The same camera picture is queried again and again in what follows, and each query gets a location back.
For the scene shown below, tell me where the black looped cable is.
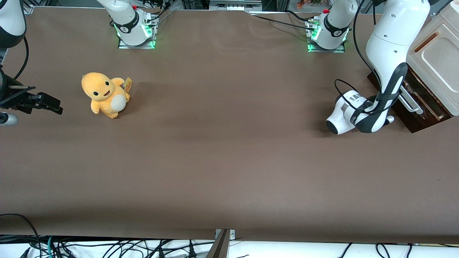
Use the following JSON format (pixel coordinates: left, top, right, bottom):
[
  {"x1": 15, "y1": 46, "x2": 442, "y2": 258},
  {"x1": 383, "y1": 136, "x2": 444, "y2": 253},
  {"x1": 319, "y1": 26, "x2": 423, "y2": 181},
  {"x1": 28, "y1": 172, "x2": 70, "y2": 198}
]
[{"x1": 0, "y1": 214, "x2": 41, "y2": 258}]

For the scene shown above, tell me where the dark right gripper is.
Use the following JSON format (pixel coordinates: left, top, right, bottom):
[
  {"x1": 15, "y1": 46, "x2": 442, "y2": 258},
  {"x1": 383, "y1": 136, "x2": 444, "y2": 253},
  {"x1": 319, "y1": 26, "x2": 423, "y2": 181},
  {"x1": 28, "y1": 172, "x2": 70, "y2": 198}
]
[{"x1": 0, "y1": 68, "x2": 63, "y2": 115}]

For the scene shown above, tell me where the dark metal post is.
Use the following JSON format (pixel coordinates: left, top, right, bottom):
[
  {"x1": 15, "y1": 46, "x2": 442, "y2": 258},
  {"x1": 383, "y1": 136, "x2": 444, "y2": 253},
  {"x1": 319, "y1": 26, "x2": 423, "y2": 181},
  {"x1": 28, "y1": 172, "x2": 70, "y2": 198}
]
[{"x1": 205, "y1": 229, "x2": 231, "y2": 258}]

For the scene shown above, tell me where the silver metal bracket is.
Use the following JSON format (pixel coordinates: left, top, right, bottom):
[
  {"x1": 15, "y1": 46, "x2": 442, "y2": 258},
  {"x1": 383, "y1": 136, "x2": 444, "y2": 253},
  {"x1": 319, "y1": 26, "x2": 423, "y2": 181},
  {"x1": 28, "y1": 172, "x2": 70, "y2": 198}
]
[{"x1": 214, "y1": 229, "x2": 236, "y2": 240}]

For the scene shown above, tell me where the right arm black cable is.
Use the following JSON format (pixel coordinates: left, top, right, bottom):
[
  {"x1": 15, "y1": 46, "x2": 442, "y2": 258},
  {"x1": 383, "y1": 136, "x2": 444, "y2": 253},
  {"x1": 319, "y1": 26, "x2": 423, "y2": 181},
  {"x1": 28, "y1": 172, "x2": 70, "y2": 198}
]
[{"x1": 14, "y1": 36, "x2": 29, "y2": 80}]

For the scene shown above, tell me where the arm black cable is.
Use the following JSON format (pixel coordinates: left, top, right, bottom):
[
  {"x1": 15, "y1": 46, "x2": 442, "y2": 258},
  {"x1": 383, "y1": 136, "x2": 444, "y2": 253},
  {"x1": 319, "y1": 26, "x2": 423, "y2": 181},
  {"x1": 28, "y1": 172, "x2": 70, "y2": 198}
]
[
  {"x1": 14, "y1": 36, "x2": 29, "y2": 80},
  {"x1": 333, "y1": 0, "x2": 382, "y2": 116}
]

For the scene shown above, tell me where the brown wooden drawer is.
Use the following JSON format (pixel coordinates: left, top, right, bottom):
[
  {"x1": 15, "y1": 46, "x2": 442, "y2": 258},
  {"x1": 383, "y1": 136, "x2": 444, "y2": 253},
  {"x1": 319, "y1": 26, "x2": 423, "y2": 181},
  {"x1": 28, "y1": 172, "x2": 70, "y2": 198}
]
[{"x1": 368, "y1": 70, "x2": 453, "y2": 134}]

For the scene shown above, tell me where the black cable bundle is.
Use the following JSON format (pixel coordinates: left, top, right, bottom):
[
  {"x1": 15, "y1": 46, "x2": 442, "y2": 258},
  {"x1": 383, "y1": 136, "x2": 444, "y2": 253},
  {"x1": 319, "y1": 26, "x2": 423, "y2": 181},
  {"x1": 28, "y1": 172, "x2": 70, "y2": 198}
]
[{"x1": 143, "y1": 0, "x2": 176, "y2": 25}]

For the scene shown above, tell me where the white drawer cabinet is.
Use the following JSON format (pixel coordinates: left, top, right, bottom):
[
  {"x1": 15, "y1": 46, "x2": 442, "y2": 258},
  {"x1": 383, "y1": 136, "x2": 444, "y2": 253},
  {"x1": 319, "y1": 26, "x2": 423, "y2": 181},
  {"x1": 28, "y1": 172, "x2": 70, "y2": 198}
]
[{"x1": 406, "y1": 3, "x2": 459, "y2": 117}]

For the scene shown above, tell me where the long black base cable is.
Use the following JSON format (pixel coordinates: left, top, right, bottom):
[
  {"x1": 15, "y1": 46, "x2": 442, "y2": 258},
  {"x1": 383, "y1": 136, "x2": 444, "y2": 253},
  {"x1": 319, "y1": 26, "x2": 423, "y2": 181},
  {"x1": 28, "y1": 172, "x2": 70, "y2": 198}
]
[{"x1": 250, "y1": 14, "x2": 318, "y2": 32}]

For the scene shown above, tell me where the grey background device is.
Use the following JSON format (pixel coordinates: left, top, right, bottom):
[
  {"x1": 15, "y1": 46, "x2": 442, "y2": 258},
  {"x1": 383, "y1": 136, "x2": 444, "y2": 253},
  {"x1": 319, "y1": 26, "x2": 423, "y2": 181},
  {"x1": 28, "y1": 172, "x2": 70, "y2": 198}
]
[{"x1": 209, "y1": 0, "x2": 262, "y2": 11}]

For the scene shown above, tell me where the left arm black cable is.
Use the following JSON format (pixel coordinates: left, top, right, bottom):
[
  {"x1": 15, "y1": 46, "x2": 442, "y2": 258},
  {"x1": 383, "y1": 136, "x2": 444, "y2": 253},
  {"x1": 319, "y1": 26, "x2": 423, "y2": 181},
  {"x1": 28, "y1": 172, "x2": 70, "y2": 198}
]
[{"x1": 333, "y1": 0, "x2": 382, "y2": 116}]

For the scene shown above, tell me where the orange plush toy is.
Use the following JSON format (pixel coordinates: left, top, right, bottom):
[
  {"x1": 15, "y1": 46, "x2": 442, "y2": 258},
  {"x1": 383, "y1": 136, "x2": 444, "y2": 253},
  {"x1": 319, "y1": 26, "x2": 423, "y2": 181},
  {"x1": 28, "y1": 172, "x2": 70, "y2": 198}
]
[{"x1": 81, "y1": 72, "x2": 133, "y2": 119}]

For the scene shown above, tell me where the short black base cable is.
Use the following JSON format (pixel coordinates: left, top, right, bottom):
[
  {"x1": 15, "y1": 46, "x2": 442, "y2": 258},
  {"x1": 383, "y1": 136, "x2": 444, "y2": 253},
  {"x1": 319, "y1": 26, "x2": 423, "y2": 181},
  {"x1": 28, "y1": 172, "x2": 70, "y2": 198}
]
[{"x1": 286, "y1": 10, "x2": 314, "y2": 23}]

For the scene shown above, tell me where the brown table cover sheet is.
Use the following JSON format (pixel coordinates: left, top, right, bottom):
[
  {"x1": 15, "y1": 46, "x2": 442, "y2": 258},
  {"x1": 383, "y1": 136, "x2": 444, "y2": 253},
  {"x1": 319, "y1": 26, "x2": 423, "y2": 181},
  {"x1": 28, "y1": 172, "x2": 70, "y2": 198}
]
[{"x1": 0, "y1": 6, "x2": 459, "y2": 245}]

